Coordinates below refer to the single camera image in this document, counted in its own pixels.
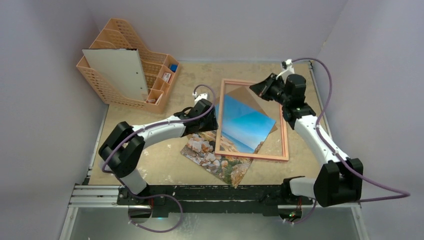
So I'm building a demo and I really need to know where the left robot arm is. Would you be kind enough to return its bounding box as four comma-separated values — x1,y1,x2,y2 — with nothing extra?
98,99,219,205

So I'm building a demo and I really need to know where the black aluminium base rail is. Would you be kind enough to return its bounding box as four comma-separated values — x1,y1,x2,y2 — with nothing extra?
67,184,361,220

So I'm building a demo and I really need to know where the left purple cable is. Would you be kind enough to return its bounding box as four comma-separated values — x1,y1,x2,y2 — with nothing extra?
100,84,218,233

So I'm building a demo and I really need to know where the landscape photo print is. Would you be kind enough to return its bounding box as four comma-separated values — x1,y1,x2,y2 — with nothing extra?
180,94,276,188

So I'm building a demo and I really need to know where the white binder in organizer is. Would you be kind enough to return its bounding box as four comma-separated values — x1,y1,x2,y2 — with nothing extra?
82,48,149,102

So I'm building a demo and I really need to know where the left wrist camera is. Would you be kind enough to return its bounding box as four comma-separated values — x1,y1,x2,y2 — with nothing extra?
193,92,209,104

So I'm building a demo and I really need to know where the pink picture frame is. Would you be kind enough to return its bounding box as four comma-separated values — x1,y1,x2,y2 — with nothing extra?
215,78,289,162

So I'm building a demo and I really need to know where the purple cable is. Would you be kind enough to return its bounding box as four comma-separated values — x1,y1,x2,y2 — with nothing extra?
281,57,411,226
100,84,218,233

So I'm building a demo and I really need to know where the blue item in organizer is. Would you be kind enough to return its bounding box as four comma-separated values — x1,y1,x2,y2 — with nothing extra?
169,64,178,73

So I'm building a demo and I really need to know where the orange plastic file organizer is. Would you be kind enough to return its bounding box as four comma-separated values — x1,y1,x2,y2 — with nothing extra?
76,18,181,114

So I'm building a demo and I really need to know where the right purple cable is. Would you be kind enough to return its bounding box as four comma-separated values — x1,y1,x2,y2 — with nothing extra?
281,57,411,226

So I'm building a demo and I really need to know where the brown cardboard backing board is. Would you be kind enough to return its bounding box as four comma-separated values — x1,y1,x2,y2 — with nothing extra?
226,86,277,116

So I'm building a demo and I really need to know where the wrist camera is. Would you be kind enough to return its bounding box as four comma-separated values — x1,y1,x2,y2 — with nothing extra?
276,59,295,81
193,92,209,104

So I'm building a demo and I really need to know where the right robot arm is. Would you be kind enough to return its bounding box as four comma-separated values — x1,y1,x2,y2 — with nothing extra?
249,73,364,207

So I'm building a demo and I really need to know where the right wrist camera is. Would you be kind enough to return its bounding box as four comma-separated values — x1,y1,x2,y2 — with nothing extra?
276,59,295,81

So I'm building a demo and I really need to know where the white red small box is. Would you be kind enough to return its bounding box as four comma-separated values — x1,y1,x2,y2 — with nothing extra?
162,72,172,83

